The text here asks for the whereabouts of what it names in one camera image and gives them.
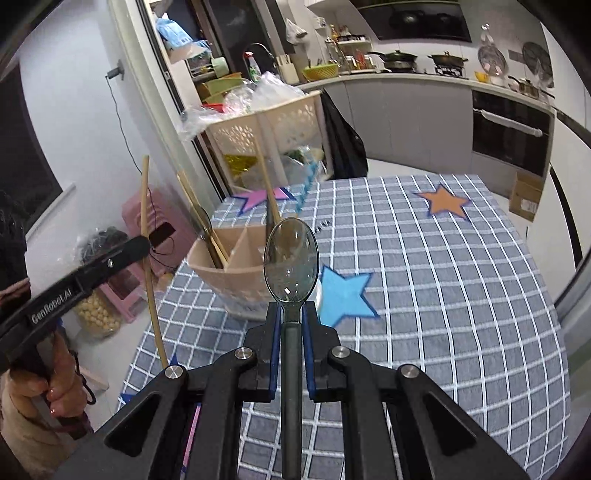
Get blue dotted chopstick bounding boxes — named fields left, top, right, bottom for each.
left=294, top=159, right=320, bottom=217

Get crumpled clear plastic bags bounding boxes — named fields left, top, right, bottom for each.
left=177, top=87, right=260, bottom=140

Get green plastic basin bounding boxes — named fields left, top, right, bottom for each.
left=202, top=77, right=246, bottom=96

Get person's left hand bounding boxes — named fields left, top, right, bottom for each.
left=0, top=278, right=89, bottom=420

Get spice rack with bottles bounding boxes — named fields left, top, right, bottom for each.
left=325, top=24, right=376, bottom=75

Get blue package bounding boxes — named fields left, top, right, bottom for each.
left=154, top=17, right=209, bottom=52

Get black built-in oven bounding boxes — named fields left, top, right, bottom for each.
left=470, top=89, right=556, bottom=177

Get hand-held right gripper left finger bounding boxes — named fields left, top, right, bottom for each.
left=53, top=302, right=283, bottom=480

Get beige plastic basket rack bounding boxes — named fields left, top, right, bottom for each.
left=202, top=89, right=336, bottom=195

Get bag of yellow balls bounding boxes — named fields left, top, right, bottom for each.
left=73, top=288, right=124, bottom=339

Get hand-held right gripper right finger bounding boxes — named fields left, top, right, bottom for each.
left=302, top=301, right=532, bottom=480

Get plastic bag with dark contents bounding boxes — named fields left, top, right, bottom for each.
left=75, top=226, right=131, bottom=269

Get black bag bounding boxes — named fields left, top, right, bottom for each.
left=318, top=89, right=369, bottom=179

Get dark cooking pot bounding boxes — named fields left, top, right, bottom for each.
left=428, top=51, right=470, bottom=71

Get black range hood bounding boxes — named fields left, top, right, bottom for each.
left=348, top=0, right=472, bottom=44

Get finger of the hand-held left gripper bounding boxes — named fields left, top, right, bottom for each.
left=78, top=235, right=153, bottom=297

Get white knife block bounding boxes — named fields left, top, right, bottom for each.
left=275, top=54, right=299, bottom=85

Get black wok with lid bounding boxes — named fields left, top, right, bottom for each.
left=368, top=49, right=419, bottom=71

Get small pink stool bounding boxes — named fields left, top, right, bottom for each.
left=98, top=271, right=156, bottom=325

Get grey checked star tablecloth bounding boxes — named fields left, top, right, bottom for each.
left=117, top=172, right=574, bottom=480

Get green colander basket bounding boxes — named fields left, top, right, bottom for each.
left=302, top=63, right=341, bottom=81

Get wooden chopstick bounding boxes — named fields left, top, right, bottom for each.
left=177, top=171, right=230, bottom=269
left=253, top=136, right=281, bottom=223
left=140, top=155, right=170, bottom=370

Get black kitchen faucet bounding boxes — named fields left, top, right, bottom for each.
left=243, top=42, right=278, bottom=73

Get small steel saucepan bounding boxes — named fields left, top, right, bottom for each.
left=507, top=76, right=556, bottom=101

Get hanging white plastic bag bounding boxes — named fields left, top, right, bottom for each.
left=283, top=18, right=308, bottom=45

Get black charger cable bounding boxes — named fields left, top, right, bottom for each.
left=107, top=76, right=141, bottom=186

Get stack of pink stools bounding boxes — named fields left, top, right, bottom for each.
left=122, top=186, right=200, bottom=278

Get beige plastic utensil holder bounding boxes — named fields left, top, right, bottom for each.
left=186, top=224, right=324, bottom=322

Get spray bottle with red cap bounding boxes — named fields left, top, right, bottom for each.
left=243, top=51, right=262, bottom=85

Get yellow oil bottle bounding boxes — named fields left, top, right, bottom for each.
left=223, top=154, right=260, bottom=179

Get cardboard box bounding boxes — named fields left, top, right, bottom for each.
left=509, top=171, right=546, bottom=223

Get metal spoon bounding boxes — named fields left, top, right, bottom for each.
left=263, top=217, right=320, bottom=479

